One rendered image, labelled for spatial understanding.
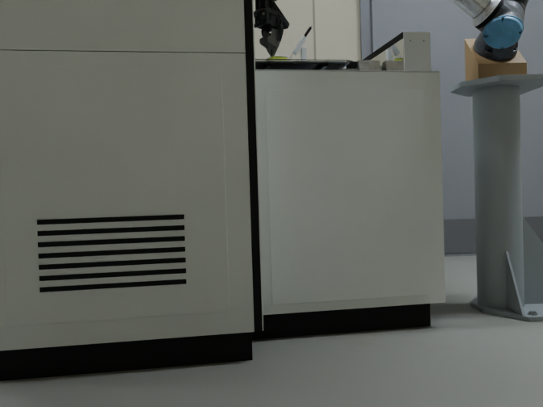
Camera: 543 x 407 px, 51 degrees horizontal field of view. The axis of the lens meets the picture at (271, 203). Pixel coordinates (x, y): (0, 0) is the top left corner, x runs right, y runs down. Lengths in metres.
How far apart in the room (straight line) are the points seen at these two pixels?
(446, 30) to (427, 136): 2.18
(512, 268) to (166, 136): 1.31
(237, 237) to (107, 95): 0.49
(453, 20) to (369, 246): 2.47
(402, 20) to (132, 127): 2.71
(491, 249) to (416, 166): 0.48
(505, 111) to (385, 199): 0.59
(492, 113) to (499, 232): 0.42
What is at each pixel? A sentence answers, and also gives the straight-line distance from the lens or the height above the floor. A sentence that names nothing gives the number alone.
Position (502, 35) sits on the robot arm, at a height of 0.93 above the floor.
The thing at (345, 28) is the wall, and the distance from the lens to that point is 3.93.
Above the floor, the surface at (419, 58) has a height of 0.87.
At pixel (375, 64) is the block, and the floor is 0.89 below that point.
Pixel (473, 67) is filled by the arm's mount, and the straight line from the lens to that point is 2.23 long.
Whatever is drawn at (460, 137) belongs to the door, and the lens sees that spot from 3.93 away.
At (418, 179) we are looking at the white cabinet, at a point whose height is 0.48.
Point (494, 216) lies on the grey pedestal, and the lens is 2.17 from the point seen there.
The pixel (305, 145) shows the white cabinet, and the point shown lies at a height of 0.59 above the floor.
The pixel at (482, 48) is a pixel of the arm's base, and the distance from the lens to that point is 2.24.
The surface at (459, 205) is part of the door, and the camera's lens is 3.91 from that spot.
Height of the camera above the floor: 0.45
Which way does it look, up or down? 1 degrees down
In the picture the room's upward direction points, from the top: 2 degrees counter-clockwise
